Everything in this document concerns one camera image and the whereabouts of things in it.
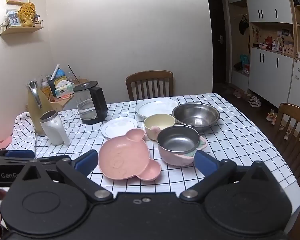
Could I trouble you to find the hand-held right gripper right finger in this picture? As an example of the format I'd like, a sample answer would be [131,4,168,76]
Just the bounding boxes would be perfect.
[180,151,287,202]

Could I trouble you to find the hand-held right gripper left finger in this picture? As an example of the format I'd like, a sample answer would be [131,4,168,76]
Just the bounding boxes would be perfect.
[11,149,114,202]

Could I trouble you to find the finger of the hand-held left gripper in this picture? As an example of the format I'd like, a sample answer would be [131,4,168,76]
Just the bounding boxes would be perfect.
[27,154,71,167]
[0,149,35,159]

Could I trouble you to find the pink steel-lined bowl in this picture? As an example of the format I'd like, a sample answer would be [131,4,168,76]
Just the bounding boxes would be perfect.
[157,126,207,167]

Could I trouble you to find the pink bear-shaped plate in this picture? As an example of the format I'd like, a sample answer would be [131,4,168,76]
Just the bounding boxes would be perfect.
[98,128,162,180]

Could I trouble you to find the small white plate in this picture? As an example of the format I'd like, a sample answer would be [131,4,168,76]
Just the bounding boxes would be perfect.
[101,117,138,139]

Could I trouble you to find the large steel bowl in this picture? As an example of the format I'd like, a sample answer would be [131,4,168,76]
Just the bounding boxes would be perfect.
[172,102,220,132]

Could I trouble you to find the yellow bowl with pink handle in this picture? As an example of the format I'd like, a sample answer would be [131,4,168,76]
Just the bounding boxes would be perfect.
[143,114,176,140]

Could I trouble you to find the large white plate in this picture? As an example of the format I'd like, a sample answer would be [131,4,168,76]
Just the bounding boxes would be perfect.
[135,97,179,119]

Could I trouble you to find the pink plastic stool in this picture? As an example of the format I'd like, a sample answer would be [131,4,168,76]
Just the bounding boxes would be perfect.
[0,135,14,151]

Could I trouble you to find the yellow thermos carafe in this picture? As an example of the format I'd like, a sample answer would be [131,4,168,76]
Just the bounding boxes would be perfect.
[26,80,55,137]

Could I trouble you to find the black white checkered tablecloth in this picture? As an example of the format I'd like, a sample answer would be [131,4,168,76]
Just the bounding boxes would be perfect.
[9,93,300,228]

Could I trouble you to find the glass electric kettle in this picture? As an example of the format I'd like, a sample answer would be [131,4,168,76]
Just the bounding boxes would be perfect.
[73,81,108,125]

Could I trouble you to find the wooden-top side cabinet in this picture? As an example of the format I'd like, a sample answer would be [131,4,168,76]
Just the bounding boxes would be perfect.
[49,78,90,111]

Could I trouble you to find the amber bottle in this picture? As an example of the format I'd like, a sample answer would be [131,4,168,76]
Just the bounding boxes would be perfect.
[41,79,55,103]

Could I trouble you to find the green tissue box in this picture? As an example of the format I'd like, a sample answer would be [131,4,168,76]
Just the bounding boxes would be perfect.
[54,80,75,98]

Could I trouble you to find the pair of grey sneakers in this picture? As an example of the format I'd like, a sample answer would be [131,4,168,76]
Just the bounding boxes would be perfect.
[248,95,262,108]

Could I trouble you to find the small colourful shoe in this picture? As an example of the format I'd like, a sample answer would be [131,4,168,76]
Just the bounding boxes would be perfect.
[266,109,277,125]
[279,124,293,140]

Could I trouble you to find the white stick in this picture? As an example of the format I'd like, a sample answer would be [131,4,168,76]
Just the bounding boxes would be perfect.
[51,64,60,80]

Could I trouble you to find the thin dark stick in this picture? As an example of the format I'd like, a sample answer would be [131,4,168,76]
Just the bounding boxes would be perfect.
[67,64,78,81]

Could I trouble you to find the wooden slat-back chair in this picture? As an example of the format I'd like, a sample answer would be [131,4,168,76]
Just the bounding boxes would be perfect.
[126,70,174,101]
[272,103,300,188]

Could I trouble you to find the lower white cabinet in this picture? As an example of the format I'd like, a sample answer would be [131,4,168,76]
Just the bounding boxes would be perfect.
[247,47,294,108]

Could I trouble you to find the dark door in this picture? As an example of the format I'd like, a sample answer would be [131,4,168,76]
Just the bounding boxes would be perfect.
[207,0,227,85]

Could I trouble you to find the assorted shelf trinkets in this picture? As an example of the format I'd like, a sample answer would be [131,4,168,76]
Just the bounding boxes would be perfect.
[251,26,294,55]

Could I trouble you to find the golden ornament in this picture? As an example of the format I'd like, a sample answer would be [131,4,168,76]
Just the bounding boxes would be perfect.
[18,2,37,27]

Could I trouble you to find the black hanging bag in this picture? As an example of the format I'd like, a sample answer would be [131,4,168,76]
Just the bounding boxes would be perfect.
[239,15,250,35]

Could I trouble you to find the upper white cabinet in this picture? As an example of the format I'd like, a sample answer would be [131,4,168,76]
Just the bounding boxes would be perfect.
[226,0,294,23]

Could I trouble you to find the white handled jug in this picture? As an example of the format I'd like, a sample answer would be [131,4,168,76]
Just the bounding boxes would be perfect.
[40,110,70,146]

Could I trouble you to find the wooden wall shelf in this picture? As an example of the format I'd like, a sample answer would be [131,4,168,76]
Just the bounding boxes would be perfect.
[0,20,44,36]

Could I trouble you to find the small photo frame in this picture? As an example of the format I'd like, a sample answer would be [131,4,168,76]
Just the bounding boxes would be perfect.
[6,9,22,27]

